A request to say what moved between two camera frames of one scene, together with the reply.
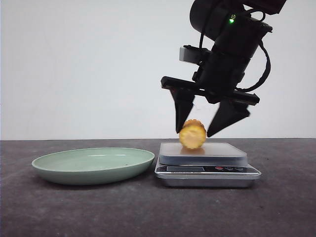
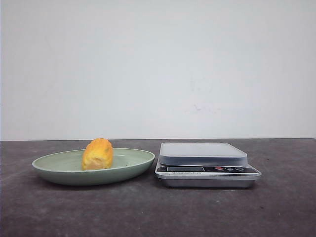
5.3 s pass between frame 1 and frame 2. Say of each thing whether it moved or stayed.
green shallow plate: stayed
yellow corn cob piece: moved
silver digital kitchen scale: stayed
